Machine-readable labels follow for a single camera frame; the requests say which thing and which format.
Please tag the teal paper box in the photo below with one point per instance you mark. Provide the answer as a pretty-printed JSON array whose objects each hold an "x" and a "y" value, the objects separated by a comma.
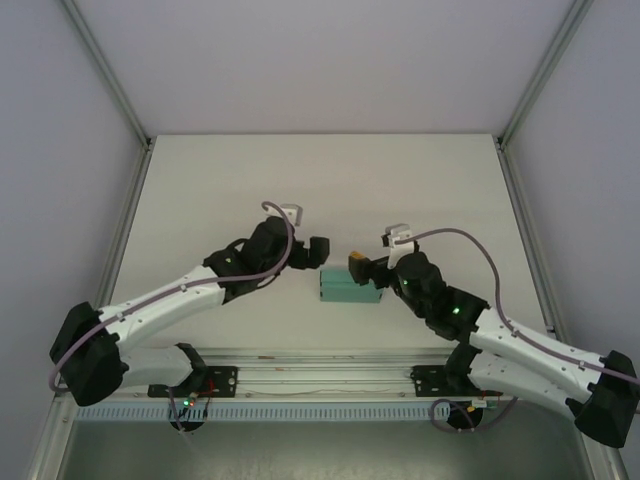
[{"x": 340, "y": 292}]

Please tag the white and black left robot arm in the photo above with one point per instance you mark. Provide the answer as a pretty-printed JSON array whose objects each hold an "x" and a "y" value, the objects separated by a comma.
[{"x": 160, "y": 305}]

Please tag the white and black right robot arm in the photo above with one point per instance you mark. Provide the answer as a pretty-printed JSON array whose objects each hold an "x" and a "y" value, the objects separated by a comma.
[{"x": 525, "y": 345}]

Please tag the grey metal sheet panel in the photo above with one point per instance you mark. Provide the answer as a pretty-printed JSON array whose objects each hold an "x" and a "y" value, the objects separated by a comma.
[{"x": 325, "y": 452}]

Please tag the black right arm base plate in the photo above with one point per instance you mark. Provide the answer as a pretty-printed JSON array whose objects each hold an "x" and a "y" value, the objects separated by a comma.
[{"x": 425, "y": 380}]

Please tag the aluminium mounting rail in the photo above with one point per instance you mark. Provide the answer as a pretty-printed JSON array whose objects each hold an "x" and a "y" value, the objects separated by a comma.
[{"x": 325, "y": 375}]

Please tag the aluminium table side rail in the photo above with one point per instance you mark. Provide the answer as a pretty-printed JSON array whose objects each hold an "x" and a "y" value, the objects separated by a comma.
[
  {"x": 127, "y": 225},
  {"x": 530, "y": 240}
]

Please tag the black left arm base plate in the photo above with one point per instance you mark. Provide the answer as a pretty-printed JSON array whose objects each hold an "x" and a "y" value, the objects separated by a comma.
[{"x": 225, "y": 380}]

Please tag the aluminium frame post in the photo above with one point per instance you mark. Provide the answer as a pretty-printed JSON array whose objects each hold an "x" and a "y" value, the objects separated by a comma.
[
  {"x": 107, "y": 75},
  {"x": 545, "y": 75}
]

